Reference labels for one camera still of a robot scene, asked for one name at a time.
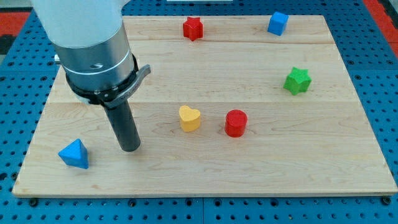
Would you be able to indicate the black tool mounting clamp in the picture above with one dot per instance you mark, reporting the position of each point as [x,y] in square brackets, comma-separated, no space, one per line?
[93,88]

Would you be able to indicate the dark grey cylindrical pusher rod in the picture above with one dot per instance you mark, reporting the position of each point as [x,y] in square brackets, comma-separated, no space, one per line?
[124,127]

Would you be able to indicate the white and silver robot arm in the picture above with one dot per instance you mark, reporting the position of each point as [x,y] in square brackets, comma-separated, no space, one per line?
[91,43]

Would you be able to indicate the yellow heart block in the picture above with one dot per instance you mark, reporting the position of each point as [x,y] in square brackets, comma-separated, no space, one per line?
[190,119]

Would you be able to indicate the blue triangle block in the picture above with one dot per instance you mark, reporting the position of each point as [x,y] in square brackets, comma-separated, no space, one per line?
[75,154]

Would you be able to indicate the red star block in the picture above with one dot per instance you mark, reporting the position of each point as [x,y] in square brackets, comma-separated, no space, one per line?
[193,28]

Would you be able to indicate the wooden board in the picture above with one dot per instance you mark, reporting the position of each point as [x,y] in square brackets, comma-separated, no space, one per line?
[314,144]

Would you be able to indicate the red cylinder block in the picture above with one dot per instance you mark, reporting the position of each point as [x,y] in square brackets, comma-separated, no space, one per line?
[235,124]

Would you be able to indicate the green star block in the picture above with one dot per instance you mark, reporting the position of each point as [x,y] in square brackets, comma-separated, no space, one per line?
[297,81]

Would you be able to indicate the blue cube block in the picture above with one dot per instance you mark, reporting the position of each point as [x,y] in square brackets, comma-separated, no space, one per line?
[278,23]

